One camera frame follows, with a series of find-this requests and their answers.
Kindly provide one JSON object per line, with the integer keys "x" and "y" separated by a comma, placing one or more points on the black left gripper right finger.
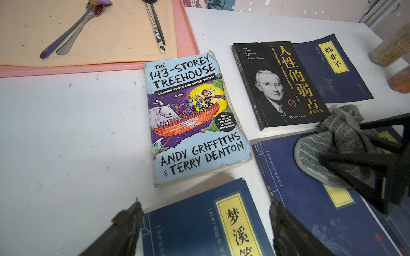
{"x": 291, "y": 238}

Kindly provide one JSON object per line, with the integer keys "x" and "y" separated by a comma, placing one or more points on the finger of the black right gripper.
{"x": 387, "y": 124}
{"x": 355, "y": 184}

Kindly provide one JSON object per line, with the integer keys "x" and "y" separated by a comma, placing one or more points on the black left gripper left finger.
{"x": 120, "y": 239}

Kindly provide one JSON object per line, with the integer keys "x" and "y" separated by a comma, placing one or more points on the blue book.
{"x": 393, "y": 207}
{"x": 222, "y": 221}
{"x": 331, "y": 71}
{"x": 339, "y": 218}

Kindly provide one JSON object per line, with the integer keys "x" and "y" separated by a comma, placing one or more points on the grey striped cloth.
{"x": 340, "y": 133}

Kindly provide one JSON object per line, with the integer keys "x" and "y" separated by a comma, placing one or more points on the black portrait cover book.
{"x": 279, "y": 88}

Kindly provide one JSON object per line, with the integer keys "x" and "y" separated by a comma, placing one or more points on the Treehouse colourful paperback book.
{"x": 194, "y": 129}

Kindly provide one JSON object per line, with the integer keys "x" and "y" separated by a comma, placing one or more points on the orange spice jar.
{"x": 400, "y": 82}

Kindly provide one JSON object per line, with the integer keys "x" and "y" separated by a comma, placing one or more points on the beige spice jar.
{"x": 393, "y": 48}

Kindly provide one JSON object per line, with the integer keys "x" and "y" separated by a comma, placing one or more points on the beige placemat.
{"x": 122, "y": 33}

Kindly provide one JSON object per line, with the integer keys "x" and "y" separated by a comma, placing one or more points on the silver spoon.
{"x": 96, "y": 11}

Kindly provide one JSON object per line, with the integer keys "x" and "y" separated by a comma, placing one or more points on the iridescent purple spoon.
{"x": 45, "y": 54}

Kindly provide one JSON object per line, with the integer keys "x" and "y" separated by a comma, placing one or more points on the black ladle spoon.
{"x": 156, "y": 25}

